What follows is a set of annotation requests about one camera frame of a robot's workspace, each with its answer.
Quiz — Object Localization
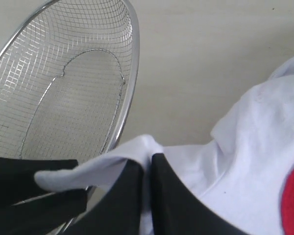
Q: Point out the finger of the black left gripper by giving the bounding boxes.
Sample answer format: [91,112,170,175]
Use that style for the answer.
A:
[0,157,78,208]
[0,189,87,235]

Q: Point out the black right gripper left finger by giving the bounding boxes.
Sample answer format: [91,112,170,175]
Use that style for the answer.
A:
[66,160,144,235]

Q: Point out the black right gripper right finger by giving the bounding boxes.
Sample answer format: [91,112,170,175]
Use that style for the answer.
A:
[151,153,245,235]

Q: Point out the white t-shirt red lettering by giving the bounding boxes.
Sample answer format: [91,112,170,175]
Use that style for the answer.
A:
[34,57,294,235]

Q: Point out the round metal mesh basket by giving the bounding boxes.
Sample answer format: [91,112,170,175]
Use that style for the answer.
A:
[0,0,140,235]

